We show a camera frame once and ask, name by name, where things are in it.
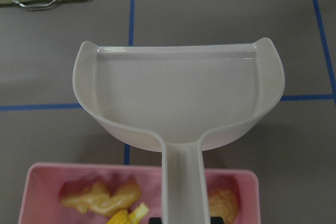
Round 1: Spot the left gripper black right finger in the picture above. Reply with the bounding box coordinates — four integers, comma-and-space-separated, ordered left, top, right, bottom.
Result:
211, 217, 223, 224

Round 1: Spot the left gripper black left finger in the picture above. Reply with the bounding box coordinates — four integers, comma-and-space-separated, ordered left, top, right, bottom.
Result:
148, 217, 162, 224

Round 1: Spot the beige plastic dustpan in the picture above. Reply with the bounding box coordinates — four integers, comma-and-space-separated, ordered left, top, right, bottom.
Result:
72, 38, 285, 223

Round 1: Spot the pink plastic bin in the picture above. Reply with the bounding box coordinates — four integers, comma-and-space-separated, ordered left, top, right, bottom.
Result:
18, 163, 261, 223

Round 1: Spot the brown toy potato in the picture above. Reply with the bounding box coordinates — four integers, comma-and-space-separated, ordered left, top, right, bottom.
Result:
208, 189, 239, 223

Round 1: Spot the yellow toy corn cob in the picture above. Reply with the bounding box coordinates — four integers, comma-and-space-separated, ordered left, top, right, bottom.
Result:
107, 202, 150, 224

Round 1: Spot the tan toy ginger root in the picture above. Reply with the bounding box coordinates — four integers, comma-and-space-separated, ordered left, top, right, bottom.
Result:
60, 180, 142, 217

